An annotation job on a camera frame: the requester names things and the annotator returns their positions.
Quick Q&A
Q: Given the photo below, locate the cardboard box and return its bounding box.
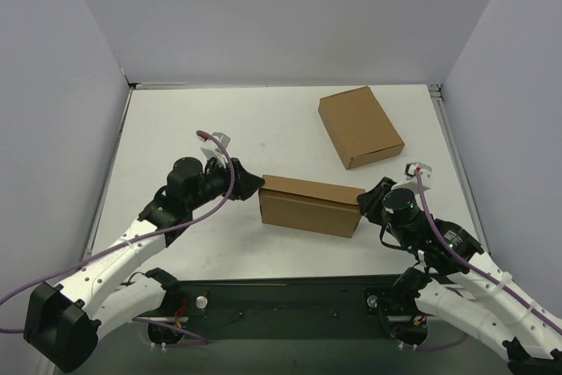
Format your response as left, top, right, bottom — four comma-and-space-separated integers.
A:
318, 86, 405, 169
258, 175, 365, 239

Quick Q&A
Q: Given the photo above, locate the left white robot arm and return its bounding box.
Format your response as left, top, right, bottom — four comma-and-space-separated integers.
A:
24, 157, 264, 373

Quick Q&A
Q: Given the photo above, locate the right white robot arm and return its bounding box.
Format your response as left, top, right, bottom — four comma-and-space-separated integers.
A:
357, 171, 561, 374

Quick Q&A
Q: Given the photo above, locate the folded closed cardboard box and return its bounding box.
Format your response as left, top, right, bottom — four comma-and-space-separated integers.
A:
318, 86, 405, 169

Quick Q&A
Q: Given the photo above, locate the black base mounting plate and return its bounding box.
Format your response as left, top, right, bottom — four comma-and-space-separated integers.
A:
144, 275, 429, 344

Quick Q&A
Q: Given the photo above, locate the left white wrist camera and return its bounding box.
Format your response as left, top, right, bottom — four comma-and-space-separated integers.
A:
196, 130, 230, 169

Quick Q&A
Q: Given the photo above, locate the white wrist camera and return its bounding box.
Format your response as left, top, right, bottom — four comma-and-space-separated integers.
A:
402, 162, 433, 195
196, 130, 230, 169

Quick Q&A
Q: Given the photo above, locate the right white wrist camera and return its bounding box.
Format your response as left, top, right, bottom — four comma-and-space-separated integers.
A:
402, 162, 433, 195

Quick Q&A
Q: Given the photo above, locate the aluminium frame rail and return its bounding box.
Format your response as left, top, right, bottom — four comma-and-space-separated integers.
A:
428, 83, 526, 321

